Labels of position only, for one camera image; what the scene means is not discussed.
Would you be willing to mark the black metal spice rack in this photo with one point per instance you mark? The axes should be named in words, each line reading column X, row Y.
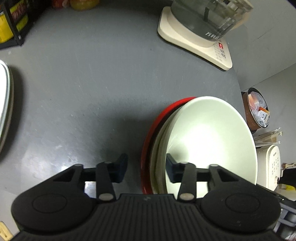
column 12, row 42

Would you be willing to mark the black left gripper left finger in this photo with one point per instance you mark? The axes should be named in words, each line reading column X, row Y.
column 108, row 173

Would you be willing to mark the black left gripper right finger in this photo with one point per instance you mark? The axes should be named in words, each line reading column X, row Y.
column 184, row 173

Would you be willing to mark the orange juice bottle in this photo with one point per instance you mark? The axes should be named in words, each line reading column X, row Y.
column 82, row 5

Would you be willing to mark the cream white bowl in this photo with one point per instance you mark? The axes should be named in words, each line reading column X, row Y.
column 208, row 130

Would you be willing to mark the white rice cooker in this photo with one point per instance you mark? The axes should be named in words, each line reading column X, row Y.
column 269, row 166

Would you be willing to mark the white plate blue rim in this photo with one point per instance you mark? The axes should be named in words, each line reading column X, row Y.
column 7, row 100

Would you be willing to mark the red rimmed bowl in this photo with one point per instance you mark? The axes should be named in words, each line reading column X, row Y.
column 149, row 141

